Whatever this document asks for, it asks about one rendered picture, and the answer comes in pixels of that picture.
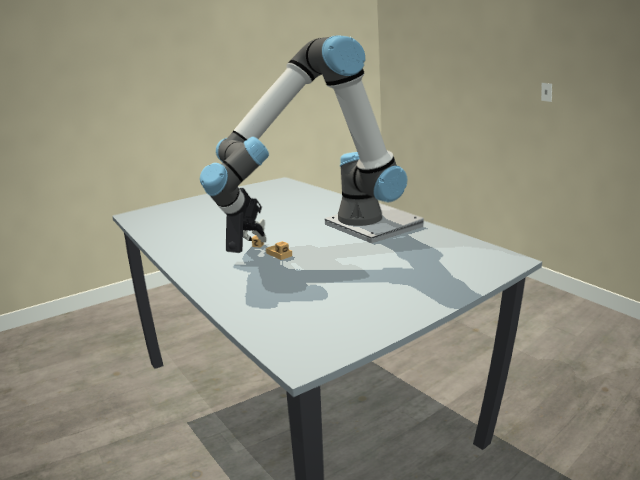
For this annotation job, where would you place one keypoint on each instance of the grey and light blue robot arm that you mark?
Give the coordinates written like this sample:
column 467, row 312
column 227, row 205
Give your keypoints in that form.
column 339, row 59

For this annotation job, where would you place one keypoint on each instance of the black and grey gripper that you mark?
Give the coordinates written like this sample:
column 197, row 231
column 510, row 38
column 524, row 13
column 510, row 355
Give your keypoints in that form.
column 248, row 211

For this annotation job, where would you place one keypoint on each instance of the tan wooden number cube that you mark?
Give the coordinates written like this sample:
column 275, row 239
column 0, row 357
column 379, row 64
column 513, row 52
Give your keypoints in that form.
column 281, row 247
column 257, row 242

